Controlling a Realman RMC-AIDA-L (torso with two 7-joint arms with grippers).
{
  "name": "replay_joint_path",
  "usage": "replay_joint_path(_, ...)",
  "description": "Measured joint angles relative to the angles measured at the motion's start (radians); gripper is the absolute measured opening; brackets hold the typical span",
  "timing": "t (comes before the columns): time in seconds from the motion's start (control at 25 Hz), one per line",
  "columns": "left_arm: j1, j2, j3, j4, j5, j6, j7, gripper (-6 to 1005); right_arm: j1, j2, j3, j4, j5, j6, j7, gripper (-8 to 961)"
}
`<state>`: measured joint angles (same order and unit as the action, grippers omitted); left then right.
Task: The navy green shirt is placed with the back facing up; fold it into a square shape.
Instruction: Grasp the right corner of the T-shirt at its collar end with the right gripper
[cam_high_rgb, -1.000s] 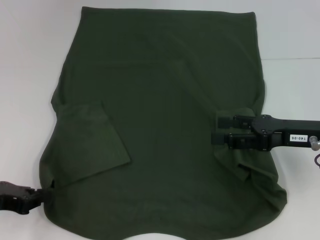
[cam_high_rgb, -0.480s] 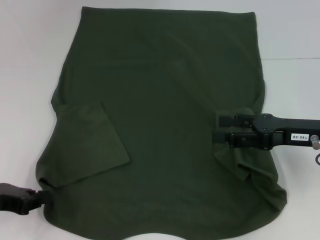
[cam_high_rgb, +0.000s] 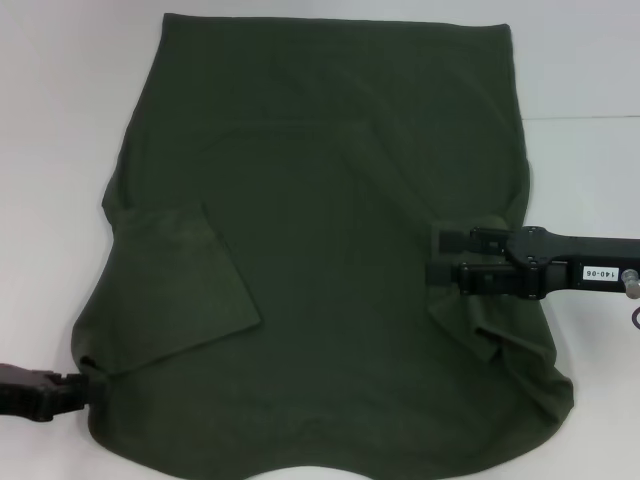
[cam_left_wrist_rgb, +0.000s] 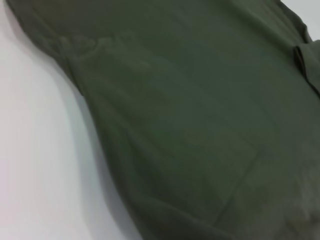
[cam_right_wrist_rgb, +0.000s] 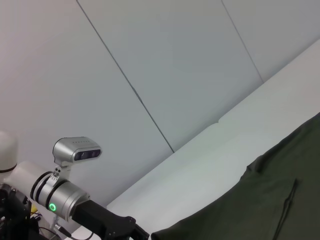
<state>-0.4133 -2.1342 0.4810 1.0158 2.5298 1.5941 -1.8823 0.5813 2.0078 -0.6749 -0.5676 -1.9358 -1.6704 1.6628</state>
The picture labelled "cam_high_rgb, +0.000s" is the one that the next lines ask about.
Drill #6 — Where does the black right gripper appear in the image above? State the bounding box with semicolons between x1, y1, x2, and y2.
426;225;640;302

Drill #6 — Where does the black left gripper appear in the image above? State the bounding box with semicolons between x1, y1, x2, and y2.
0;365;107;423

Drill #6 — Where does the dark green shirt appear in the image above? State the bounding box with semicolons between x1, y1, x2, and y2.
69;12;576;460

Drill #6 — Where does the silver cable connector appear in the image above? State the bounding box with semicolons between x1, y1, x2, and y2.
619;268;640;302

